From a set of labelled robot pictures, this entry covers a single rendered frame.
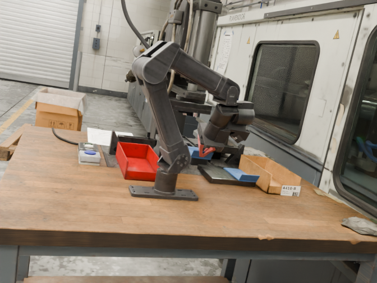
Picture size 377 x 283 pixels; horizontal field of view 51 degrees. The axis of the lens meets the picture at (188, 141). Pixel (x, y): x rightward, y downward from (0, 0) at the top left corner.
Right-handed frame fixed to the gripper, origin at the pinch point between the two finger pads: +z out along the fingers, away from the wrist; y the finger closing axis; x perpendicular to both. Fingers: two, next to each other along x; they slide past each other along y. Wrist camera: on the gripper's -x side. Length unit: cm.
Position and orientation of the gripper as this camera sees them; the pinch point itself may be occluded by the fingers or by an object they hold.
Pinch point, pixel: (201, 154)
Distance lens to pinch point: 129.9
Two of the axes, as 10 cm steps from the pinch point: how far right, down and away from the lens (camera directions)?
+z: -3.2, 7.0, 6.4
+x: -9.4, -1.4, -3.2
